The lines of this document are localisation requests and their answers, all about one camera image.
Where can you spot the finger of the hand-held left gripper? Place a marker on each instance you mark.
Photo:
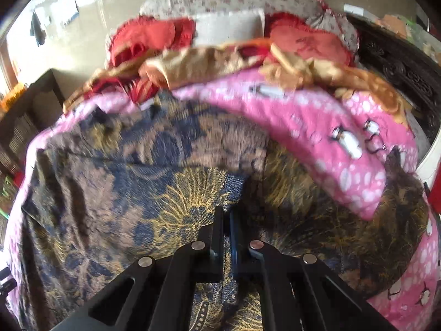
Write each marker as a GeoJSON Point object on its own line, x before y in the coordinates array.
{"type": "Point", "coordinates": [7, 282]}

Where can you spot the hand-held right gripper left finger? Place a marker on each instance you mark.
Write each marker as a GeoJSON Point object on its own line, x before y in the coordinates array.
{"type": "Point", "coordinates": [217, 238]}

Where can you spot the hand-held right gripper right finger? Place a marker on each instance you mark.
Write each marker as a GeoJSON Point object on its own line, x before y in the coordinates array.
{"type": "Point", "coordinates": [235, 241]}

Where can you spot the dark blue floral garment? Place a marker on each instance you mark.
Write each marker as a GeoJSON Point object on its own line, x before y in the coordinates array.
{"type": "Point", "coordinates": [137, 179]}

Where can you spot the pink penguin print blanket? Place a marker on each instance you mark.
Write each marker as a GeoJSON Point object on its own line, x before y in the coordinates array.
{"type": "Point", "coordinates": [293, 110]}

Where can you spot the dark wooden cabinet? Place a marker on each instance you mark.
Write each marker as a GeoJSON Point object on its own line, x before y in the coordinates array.
{"type": "Point", "coordinates": [31, 110]}

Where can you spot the red orange floral blanket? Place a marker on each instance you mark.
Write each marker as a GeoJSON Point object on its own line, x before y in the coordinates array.
{"type": "Point", "coordinates": [206, 58]}

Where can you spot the white round object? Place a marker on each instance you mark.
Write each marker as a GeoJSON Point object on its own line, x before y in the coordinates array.
{"type": "Point", "coordinates": [429, 169]}

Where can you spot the white pillow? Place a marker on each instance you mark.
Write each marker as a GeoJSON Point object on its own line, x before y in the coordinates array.
{"type": "Point", "coordinates": [227, 26]}

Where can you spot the red fringed cloth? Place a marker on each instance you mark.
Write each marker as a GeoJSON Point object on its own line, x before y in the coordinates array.
{"type": "Point", "coordinates": [151, 34]}

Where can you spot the red fringed pillow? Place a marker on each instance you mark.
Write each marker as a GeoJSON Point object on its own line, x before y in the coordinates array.
{"type": "Point", "coordinates": [306, 39]}

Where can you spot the dark carved wooden headboard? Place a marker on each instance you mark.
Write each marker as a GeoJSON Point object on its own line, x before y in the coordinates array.
{"type": "Point", "coordinates": [396, 65]}

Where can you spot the dark hanging cloth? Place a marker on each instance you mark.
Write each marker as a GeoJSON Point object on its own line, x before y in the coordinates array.
{"type": "Point", "coordinates": [37, 27]}

